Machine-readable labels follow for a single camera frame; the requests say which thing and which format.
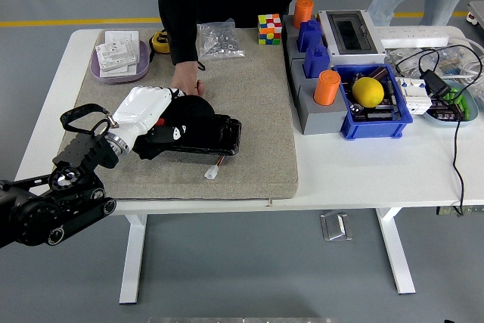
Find white electrical box dark window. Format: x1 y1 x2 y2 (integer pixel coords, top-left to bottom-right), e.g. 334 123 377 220
316 9 387 66

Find white thick cable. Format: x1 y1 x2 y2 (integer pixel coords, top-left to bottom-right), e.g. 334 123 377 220
448 35 484 82

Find yellow ball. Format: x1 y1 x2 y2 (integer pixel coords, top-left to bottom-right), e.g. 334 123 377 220
352 76 386 108

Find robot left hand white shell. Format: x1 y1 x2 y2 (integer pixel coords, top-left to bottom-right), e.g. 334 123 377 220
111 85 189 150

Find white wall switch panel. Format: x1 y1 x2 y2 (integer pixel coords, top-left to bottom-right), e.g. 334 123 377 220
104 30 140 64
95 40 138 72
100 64 138 78

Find yellow tape measure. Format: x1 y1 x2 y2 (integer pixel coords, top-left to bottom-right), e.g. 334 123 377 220
148 30 172 63

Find multicolour puzzle cube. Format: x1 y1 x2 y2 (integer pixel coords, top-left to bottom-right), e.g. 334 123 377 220
258 13 284 45

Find white power strip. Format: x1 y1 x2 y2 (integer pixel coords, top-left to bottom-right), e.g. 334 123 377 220
374 26 451 48

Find black thin cable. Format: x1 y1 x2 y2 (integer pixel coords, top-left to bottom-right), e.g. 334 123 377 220
395 45 484 217

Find clear bag of white parts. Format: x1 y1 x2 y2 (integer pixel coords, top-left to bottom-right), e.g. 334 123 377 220
387 47 430 75

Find light blue dish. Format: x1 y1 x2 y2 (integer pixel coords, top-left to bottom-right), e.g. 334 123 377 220
421 80 479 128

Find person's right hand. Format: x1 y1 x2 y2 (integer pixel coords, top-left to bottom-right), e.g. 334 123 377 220
169 61 206 97

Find brown capacitor cylinder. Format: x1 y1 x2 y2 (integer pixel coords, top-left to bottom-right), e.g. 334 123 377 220
368 66 390 82

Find grey peg holder block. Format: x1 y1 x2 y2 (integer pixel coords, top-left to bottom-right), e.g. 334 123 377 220
282 14 351 135

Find metal floor plate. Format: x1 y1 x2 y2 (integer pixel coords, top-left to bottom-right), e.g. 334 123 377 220
320 211 353 242

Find dark circuit board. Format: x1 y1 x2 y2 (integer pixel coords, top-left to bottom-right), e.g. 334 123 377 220
365 105 402 122

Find clear bag of blue parts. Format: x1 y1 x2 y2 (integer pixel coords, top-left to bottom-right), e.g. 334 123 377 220
427 46 478 79

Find white table leg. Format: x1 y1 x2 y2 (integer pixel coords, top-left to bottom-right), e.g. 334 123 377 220
119 213 147 305
375 207 417 296

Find black power adapter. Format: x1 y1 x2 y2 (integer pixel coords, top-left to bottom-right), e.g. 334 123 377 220
420 69 453 99

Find orange cylinder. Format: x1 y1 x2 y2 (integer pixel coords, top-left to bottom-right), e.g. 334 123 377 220
293 0 316 30
313 70 342 107

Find blue block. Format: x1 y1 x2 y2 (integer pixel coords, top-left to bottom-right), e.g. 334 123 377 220
296 19 323 54
303 45 331 79

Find white circuit breaker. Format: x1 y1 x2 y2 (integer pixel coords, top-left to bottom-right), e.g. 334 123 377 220
396 76 433 116

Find grey metal cart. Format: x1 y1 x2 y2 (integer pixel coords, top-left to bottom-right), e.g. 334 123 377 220
467 0 484 31

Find grey-brown mat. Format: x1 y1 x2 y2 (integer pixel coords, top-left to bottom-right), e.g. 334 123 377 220
48 27 299 202

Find dark circuit module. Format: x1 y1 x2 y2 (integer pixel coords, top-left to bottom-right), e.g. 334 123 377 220
430 100 465 122

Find green plastic parts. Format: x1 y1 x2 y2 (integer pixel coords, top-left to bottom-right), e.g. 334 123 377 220
442 86 472 118

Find purple tray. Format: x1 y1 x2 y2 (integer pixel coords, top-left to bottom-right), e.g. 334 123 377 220
89 39 151 85

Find white connector plug with wires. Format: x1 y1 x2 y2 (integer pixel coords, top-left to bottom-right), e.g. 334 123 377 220
203 154 228 180

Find clear bag of screws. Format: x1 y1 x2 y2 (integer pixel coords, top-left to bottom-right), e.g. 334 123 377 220
197 18 246 61

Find blue plastic bin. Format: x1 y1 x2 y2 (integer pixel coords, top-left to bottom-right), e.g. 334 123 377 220
332 64 414 140

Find black rag with red patch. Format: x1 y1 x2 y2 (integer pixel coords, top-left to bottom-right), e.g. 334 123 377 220
132 95 216 160

